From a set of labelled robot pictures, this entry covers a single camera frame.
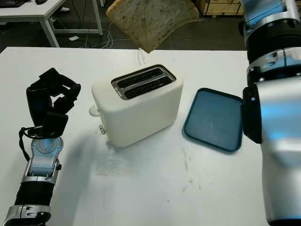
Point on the black computer mouse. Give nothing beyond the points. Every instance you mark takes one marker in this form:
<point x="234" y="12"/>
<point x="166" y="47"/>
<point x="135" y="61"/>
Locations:
<point x="41" y="2"/>

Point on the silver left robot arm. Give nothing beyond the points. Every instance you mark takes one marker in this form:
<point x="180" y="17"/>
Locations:
<point x="35" y="183"/>

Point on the stacked wooden crates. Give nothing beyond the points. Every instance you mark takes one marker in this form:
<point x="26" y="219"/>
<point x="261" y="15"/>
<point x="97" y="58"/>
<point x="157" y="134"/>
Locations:
<point x="223" y="7"/>

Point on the black keyboard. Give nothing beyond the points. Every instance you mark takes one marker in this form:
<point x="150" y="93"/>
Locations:
<point x="11" y="2"/>

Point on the white office desk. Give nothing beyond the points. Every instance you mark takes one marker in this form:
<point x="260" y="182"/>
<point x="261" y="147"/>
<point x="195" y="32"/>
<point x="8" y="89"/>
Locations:
<point x="28" y="14"/>

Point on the white shoe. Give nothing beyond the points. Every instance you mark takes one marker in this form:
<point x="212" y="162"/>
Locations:
<point x="64" y="9"/>

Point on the slice of bread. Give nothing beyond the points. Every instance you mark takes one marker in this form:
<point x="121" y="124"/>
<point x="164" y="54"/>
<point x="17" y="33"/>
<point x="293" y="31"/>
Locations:
<point x="152" y="21"/>

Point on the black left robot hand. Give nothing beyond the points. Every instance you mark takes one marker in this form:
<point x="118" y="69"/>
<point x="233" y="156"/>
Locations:
<point x="38" y="103"/>

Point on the white paper sheet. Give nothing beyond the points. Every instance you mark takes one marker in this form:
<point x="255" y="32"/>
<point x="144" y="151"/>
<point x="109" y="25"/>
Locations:
<point x="73" y="38"/>

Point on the white toaster lever knob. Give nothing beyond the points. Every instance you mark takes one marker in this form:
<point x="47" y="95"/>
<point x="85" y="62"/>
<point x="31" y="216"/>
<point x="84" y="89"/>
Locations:
<point x="93" y="111"/>

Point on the blue plastic tray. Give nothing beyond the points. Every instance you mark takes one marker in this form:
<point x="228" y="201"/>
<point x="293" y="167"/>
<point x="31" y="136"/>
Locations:
<point x="214" y="120"/>

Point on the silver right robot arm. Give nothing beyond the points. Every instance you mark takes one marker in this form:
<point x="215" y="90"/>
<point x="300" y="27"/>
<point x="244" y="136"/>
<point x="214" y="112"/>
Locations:
<point x="279" y="117"/>

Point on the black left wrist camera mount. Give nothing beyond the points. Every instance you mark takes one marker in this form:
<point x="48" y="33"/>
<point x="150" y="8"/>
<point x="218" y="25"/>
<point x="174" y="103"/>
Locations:
<point x="55" y="124"/>

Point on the white two-slot toaster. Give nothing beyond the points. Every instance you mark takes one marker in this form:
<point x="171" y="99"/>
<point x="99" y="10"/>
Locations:
<point x="141" y="115"/>

